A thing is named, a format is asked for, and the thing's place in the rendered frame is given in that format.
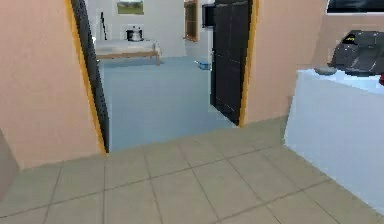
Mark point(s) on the white cabinet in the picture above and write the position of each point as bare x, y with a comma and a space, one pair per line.
336, 133

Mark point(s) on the framed green landscape picture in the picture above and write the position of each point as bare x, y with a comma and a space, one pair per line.
130, 7

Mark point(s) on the wooden framed window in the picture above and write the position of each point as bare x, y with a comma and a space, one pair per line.
191, 20

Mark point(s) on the red object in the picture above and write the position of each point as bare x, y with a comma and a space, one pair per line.
381, 80

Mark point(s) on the black wall box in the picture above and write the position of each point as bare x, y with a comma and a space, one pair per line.
208, 15

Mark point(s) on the blue flat box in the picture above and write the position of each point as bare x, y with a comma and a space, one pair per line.
203, 64

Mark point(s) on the dark framed picture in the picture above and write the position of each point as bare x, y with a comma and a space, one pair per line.
355, 6

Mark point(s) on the grey bowl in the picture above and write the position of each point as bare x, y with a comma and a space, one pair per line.
325, 70

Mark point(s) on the black bag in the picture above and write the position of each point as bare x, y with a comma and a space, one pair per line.
361, 53

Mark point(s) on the black thin stand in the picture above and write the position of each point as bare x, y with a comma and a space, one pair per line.
104, 26

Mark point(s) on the wooden bed with white cover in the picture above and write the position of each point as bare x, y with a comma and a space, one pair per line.
126, 47

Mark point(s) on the black room door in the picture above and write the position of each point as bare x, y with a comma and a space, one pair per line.
229, 60

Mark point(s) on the silver pot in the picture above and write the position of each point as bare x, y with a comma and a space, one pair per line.
134, 34

